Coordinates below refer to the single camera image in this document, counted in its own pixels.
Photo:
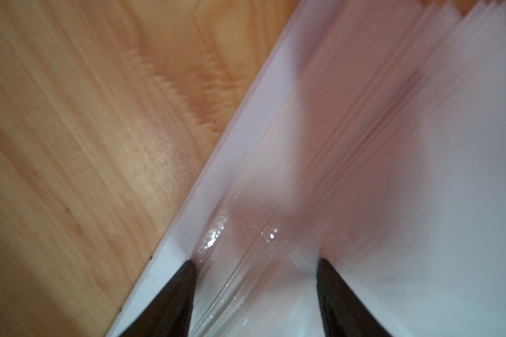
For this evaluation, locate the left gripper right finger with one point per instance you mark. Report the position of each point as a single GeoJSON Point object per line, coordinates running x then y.
{"type": "Point", "coordinates": [342, 312]}

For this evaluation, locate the white photo album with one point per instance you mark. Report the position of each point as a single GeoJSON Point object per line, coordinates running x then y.
{"type": "Point", "coordinates": [375, 139]}

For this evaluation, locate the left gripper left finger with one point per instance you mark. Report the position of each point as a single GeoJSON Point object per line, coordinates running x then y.
{"type": "Point", "coordinates": [169, 313]}

